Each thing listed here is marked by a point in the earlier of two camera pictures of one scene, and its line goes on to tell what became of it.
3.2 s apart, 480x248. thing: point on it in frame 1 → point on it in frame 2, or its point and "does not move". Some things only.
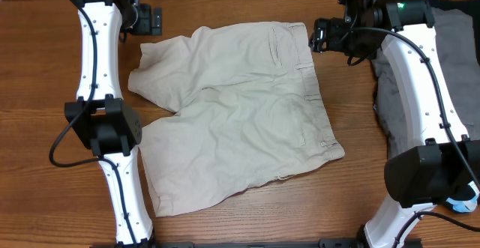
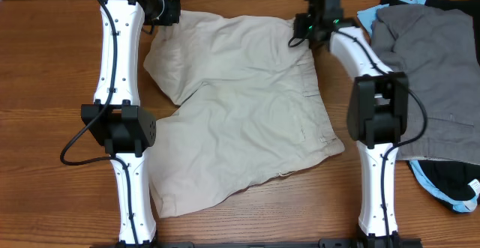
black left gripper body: [139, 21] → [164, 11]
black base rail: [323, 243] does not move
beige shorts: [247, 111] does not move
